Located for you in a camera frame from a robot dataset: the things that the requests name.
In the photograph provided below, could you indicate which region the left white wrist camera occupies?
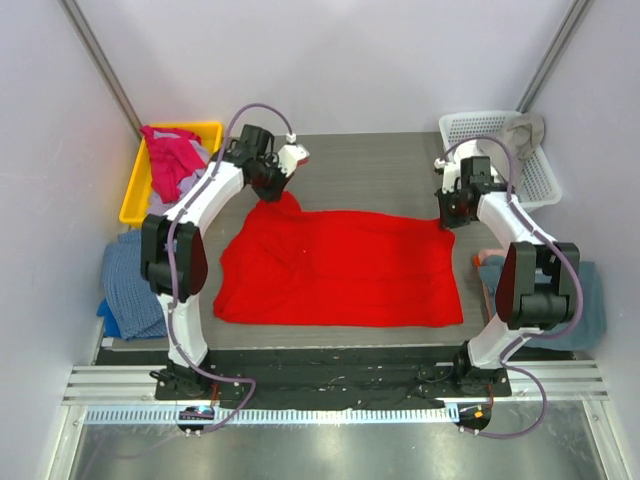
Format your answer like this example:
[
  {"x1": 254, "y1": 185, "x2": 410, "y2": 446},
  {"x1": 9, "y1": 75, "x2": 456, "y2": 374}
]
[{"x1": 277, "y1": 133, "x2": 310, "y2": 178}]

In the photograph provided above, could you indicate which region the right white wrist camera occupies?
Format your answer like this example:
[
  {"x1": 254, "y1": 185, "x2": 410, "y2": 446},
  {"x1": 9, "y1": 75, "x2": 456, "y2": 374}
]
[{"x1": 434, "y1": 158, "x2": 461, "y2": 194}]

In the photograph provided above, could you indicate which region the grey shirt in basket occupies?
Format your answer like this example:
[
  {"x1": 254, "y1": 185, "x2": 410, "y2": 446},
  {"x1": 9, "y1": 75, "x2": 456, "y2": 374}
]
[{"x1": 477, "y1": 113, "x2": 545, "y2": 169}]

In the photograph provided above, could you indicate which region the white slotted cable duct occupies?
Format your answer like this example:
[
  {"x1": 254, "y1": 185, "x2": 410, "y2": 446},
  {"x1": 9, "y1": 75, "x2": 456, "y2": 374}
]
[{"x1": 84, "y1": 404, "x2": 459, "y2": 427}]

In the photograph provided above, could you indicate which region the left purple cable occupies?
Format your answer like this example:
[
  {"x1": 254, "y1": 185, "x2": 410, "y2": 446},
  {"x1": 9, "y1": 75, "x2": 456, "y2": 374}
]
[{"x1": 167, "y1": 102, "x2": 299, "y2": 434}]

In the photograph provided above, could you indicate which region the pink t shirt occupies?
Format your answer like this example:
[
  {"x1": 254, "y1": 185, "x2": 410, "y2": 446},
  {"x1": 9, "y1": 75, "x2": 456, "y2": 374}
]
[{"x1": 140, "y1": 125, "x2": 208, "y2": 203}]

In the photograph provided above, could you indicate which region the white perforated basket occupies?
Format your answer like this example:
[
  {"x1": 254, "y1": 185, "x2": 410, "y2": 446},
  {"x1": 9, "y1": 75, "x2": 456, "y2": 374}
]
[{"x1": 438, "y1": 110, "x2": 562, "y2": 213}]

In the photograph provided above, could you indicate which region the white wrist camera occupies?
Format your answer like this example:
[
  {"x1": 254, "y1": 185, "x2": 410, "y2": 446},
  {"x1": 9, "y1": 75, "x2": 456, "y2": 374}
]
[
  {"x1": 277, "y1": 133, "x2": 310, "y2": 178},
  {"x1": 434, "y1": 158, "x2": 461, "y2": 194}
]

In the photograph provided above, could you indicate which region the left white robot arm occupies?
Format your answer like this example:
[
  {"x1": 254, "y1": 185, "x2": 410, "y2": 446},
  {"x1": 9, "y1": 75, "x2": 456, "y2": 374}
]
[{"x1": 141, "y1": 125, "x2": 309, "y2": 400}]

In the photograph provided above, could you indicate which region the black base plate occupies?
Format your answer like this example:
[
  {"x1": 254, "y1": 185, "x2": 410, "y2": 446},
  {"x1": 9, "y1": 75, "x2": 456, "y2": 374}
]
[{"x1": 150, "y1": 346, "x2": 512, "y2": 411}]

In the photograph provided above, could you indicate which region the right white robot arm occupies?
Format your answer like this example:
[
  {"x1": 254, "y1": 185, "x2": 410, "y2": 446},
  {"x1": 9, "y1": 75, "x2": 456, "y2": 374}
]
[{"x1": 434, "y1": 156, "x2": 584, "y2": 396}]

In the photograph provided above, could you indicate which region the yellow plastic bin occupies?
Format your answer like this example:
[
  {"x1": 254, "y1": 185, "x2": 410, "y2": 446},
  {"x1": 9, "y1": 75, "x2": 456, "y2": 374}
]
[{"x1": 119, "y1": 121, "x2": 224, "y2": 228}]

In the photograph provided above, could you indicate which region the red t shirt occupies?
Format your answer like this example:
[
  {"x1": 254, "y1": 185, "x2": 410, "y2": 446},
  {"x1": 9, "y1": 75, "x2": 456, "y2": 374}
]
[{"x1": 212, "y1": 192, "x2": 463, "y2": 328}]

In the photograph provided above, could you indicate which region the white shirt in basket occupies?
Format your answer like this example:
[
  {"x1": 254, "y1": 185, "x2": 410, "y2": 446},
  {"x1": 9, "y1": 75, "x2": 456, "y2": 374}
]
[{"x1": 451, "y1": 140, "x2": 483, "y2": 163}]

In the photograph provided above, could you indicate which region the lavender t shirt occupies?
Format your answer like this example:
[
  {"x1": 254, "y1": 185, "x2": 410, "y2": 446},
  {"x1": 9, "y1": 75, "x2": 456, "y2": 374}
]
[{"x1": 146, "y1": 140, "x2": 210, "y2": 215}]

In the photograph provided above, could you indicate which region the teal folded t shirt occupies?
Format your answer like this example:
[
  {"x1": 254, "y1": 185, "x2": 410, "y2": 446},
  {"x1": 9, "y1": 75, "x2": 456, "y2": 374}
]
[{"x1": 476, "y1": 256, "x2": 607, "y2": 352}]

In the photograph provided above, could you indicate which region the blue checkered shirt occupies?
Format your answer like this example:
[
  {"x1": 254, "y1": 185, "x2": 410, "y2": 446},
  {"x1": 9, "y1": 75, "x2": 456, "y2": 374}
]
[{"x1": 96, "y1": 229, "x2": 167, "y2": 340}]

